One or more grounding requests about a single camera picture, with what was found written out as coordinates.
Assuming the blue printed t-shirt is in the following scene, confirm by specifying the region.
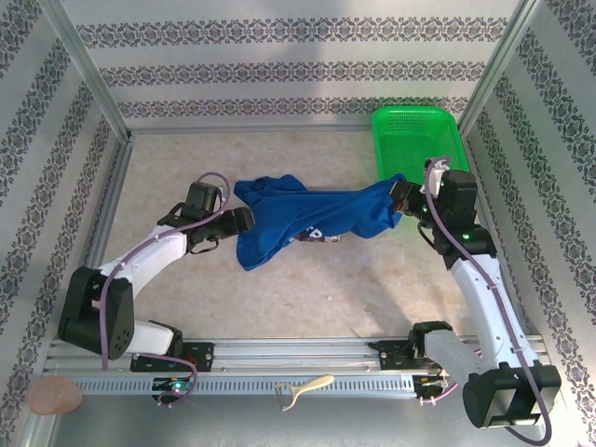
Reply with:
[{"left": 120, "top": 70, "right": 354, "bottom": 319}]
[{"left": 233, "top": 172, "right": 409, "bottom": 272}]

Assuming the green plastic basket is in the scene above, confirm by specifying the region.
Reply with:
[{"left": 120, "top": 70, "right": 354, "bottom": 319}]
[{"left": 371, "top": 105, "right": 471, "bottom": 192}]

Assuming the beige vegetable peeler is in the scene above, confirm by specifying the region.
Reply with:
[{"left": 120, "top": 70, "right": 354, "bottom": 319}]
[{"left": 275, "top": 374, "right": 335, "bottom": 412}]

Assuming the round brown object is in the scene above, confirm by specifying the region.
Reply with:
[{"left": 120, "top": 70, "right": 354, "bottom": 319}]
[{"left": 29, "top": 375, "right": 84, "bottom": 415}]

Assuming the aluminium side rail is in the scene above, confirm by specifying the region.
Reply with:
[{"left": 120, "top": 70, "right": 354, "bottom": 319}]
[
  {"left": 64, "top": 134, "right": 134, "bottom": 339},
  {"left": 465, "top": 134, "right": 541, "bottom": 337}
]

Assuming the aluminium back rail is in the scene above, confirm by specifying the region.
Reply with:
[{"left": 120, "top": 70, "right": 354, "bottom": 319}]
[{"left": 128, "top": 123, "right": 373, "bottom": 137}]

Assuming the aluminium frame post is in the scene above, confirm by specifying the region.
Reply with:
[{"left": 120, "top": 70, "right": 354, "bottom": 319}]
[
  {"left": 39, "top": 0, "right": 134, "bottom": 143},
  {"left": 458, "top": 0, "right": 546, "bottom": 135}
]

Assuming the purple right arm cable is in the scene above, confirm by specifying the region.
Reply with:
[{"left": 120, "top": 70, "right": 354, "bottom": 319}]
[{"left": 416, "top": 156, "right": 554, "bottom": 446}]

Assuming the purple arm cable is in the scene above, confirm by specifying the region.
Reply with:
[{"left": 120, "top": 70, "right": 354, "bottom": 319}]
[
  {"left": 416, "top": 156, "right": 554, "bottom": 446},
  {"left": 100, "top": 170, "right": 233, "bottom": 410}
]

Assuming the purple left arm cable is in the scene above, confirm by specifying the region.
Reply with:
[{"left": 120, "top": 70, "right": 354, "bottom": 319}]
[{"left": 100, "top": 170, "right": 233, "bottom": 410}]

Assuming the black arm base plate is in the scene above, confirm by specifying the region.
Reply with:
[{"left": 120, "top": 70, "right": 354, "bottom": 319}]
[
  {"left": 367, "top": 339, "right": 448, "bottom": 372},
  {"left": 129, "top": 342, "right": 215, "bottom": 373}
]

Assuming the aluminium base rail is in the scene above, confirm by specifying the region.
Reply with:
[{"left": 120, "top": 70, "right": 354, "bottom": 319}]
[{"left": 44, "top": 335, "right": 549, "bottom": 374}]

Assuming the grey slotted cable duct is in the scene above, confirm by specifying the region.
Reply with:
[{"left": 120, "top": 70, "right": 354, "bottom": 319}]
[{"left": 74, "top": 374, "right": 420, "bottom": 397}]

